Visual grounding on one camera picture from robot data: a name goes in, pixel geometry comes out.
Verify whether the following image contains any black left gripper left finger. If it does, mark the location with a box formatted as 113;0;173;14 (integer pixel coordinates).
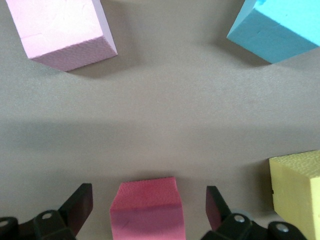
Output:
0;183;94;240

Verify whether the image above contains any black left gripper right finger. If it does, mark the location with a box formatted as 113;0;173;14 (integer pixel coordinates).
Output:
205;185;308;240

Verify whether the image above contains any red foam cube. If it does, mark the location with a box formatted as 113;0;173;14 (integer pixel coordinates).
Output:
109;176;186;240

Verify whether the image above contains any yellow foam cube with notch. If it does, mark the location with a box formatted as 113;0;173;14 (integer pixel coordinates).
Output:
268;149;320;240

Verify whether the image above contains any blue foam cube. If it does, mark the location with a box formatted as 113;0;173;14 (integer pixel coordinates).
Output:
226;0;320;65

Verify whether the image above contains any pink foam cube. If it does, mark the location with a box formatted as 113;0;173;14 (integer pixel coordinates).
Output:
4;0;118;73

